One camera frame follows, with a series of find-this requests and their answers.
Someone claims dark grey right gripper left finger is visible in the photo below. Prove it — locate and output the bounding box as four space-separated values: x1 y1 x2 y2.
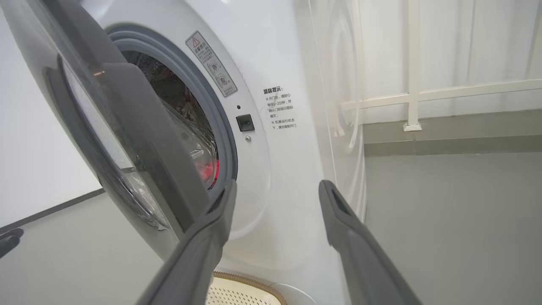
135 180 237 305

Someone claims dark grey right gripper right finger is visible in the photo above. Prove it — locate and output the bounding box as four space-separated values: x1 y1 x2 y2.
319 180 424 305

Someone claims round glass washing machine door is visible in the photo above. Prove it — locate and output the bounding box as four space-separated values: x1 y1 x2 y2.
0 0 212 261

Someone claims cream perforated basket brown rim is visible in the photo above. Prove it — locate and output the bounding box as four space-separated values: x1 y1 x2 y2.
205 271 289 305

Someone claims white front-load washing machine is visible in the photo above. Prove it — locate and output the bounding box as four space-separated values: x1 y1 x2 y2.
80 0 367 305

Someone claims black door latch socket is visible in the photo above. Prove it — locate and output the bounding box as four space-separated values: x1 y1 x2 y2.
236 114 255 132

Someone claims grey warning sticker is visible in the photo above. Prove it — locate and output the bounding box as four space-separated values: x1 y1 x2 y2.
185 30 238 98

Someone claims white metal railing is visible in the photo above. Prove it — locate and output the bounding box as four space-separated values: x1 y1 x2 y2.
341 0 542 132

